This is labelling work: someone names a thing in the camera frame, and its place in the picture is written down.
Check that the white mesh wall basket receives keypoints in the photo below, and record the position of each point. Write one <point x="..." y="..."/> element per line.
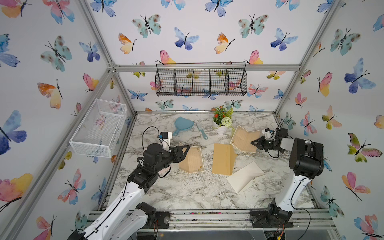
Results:
<point x="98" y="131"/>

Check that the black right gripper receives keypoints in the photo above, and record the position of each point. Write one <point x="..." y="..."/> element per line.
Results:
<point x="262" y="139"/>

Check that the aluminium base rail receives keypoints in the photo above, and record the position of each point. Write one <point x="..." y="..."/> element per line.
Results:
<point x="313" y="224"/>

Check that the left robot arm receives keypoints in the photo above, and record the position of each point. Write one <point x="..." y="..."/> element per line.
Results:
<point x="127" y="213"/>

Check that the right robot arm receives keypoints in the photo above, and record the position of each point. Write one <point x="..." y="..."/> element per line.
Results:
<point x="306" y="162"/>

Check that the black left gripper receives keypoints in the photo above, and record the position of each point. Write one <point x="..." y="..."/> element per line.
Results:
<point x="179" y="157"/>

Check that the white pot with artificial plant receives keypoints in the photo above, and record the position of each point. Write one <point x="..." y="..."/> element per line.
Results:
<point x="223" y="120"/>

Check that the kraft brown envelope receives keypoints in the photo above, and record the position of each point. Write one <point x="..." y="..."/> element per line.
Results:
<point x="223" y="159"/>

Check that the cream white envelope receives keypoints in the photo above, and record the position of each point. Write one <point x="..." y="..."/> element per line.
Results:
<point x="245" y="177"/>

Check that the teal plastic dustpan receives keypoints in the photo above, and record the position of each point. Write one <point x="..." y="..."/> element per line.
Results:
<point x="182" y="124"/>

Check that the black wire wall basket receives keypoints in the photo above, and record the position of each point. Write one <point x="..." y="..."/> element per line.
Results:
<point x="201" y="79"/>

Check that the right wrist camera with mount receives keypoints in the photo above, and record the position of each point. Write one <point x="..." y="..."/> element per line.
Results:
<point x="268" y="134"/>

